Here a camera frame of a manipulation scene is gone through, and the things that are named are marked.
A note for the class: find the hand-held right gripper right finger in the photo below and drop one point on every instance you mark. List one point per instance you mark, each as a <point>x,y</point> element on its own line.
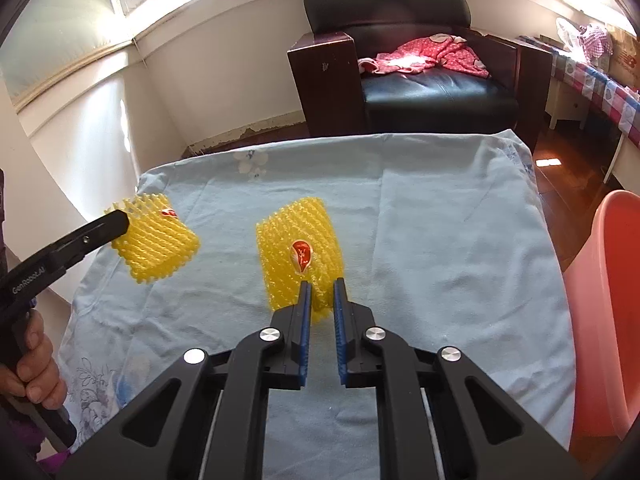
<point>341,335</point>

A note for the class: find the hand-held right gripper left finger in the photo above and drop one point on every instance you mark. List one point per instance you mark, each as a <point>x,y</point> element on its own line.
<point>305,335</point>

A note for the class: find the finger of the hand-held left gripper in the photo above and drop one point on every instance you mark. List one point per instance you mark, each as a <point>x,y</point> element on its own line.
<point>100,232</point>

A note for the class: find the yellow foam net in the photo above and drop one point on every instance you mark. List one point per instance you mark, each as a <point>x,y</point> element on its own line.
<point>155,240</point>
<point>285,240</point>

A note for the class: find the pink plastic bucket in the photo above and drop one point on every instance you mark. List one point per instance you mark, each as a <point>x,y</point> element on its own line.
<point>610,310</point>

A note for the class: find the person's left hand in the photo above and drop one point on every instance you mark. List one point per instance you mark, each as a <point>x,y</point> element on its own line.
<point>42,365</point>

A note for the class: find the light blue bedsheet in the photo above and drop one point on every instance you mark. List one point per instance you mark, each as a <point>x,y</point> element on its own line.
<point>425,240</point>

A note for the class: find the frosted glass window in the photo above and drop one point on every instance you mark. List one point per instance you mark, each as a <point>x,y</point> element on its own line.
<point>50,25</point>

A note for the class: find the black leather armchair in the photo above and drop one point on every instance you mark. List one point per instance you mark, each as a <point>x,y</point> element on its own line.
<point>430,100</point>

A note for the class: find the pink dotted cloth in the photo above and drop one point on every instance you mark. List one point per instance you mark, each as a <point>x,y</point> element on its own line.
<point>440,55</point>

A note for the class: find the white drawer cabinet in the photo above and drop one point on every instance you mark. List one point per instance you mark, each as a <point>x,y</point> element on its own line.
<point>567,105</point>

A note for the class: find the side table with checkered cloth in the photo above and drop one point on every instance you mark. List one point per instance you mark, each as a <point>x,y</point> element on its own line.
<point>600,85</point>

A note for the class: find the white plastic bag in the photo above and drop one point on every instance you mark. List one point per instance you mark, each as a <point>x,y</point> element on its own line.
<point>569,35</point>

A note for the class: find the pink checkered cloth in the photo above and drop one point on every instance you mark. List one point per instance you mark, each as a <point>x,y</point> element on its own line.
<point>597,40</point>

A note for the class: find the brown paper shopping bag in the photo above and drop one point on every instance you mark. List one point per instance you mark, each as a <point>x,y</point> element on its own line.
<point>627,52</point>

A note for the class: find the white table frame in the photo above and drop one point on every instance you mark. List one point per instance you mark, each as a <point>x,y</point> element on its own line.
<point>625,160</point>

